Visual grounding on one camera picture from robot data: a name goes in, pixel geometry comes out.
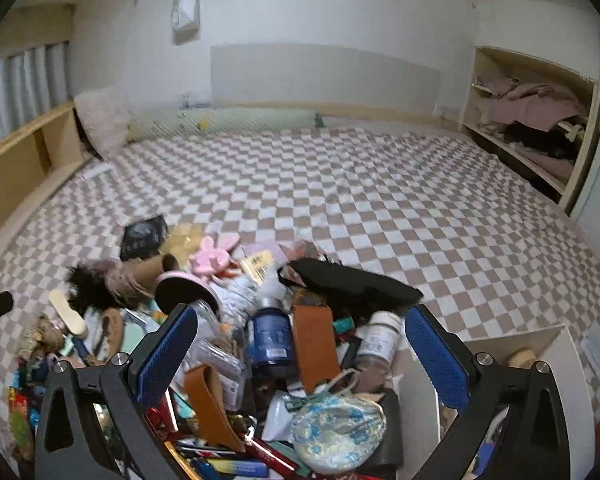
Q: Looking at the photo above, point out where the striped wooden oval piece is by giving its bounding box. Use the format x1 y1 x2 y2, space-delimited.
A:
507 347 538 370

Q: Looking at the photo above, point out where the white storage box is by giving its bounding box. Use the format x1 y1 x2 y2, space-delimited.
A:
387 325 595 479

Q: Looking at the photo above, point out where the clear plastic box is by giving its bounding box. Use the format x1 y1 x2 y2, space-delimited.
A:
182 300 247 412

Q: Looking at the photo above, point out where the white labelled jar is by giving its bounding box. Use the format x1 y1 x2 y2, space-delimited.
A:
354 311 403 392

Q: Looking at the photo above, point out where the pink round container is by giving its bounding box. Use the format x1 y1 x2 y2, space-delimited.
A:
154 271 220 314

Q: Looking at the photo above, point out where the brown leather loop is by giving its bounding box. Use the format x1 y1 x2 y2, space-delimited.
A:
184 364 246 453

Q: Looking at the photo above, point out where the twine spool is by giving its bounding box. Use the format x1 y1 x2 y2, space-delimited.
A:
105 254 180 308

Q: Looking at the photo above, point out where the black fuzzy ball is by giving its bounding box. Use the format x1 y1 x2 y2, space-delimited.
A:
66 260 114 315

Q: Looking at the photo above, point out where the blue supplement bottle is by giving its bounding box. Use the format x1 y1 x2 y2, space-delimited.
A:
247 297 297 378

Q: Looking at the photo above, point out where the black felt pouch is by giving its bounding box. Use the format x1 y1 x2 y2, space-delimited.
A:
277 258 422 320

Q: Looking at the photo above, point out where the pink bunny clip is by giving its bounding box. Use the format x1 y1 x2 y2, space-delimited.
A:
189 233 240 278

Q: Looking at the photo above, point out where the checkered bed sheet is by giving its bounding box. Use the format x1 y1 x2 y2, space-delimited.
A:
0 129 600 454

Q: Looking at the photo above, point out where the black small box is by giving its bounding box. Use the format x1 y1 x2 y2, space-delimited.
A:
119 214 169 261

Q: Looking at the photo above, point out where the blue floral fabric pouch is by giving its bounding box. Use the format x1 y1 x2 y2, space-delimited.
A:
290 394 387 476

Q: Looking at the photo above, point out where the wooden side shelf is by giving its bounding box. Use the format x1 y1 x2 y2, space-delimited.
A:
0 100 87 259

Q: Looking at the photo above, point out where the green bolster pillow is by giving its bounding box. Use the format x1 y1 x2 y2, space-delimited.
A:
125 107 324 143

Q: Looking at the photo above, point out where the white fluffy pillow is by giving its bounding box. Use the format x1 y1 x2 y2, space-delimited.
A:
73 87 132 160

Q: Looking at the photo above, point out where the brown leather strap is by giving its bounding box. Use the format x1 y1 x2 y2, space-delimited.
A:
290 302 342 395

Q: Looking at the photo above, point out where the wall shelf with clothes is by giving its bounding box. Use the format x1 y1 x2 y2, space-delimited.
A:
463 47 600 214

